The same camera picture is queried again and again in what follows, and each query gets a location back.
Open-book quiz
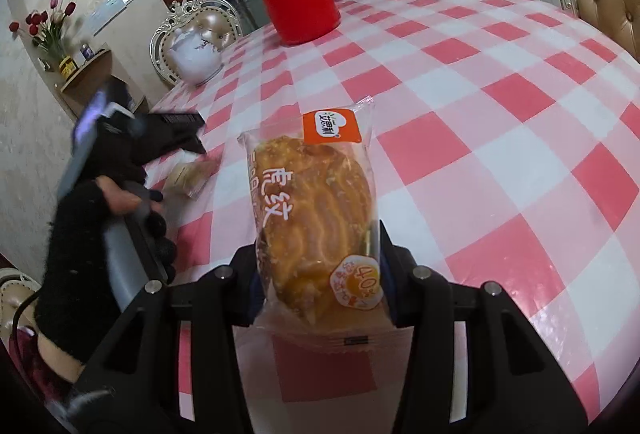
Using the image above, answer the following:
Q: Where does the small beige cake packet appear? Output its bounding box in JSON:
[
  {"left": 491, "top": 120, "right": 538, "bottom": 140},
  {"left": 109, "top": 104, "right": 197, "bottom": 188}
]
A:
[{"left": 163, "top": 160, "right": 219, "bottom": 199}]

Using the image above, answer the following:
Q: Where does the tiger stripe bread package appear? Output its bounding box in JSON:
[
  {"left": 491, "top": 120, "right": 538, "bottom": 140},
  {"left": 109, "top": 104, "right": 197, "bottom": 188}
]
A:
[{"left": 233, "top": 95, "right": 416, "bottom": 355}]

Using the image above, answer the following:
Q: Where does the wooden corner shelf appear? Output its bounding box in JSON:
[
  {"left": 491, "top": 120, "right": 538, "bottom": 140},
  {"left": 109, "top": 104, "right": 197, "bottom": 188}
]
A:
[{"left": 55, "top": 49, "right": 149, "bottom": 121}]

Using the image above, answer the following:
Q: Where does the beige tufted chair far left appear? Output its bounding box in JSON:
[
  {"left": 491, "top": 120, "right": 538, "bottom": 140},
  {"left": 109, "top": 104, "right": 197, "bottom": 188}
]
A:
[{"left": 149, "top": 0, "right": 243, "bottom": 87}]

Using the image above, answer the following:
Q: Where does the red tulip bouquet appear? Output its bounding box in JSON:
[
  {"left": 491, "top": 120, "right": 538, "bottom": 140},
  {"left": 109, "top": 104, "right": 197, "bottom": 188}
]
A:
[{"left": 8, "top": 0, "right": 76, "bottom": 66}]

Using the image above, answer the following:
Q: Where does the pink checkered tablecloth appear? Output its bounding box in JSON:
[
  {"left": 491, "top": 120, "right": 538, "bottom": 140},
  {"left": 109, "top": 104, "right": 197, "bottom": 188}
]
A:
[{"left": 160, "top": 0, "right": 639, "bottom": 418}]

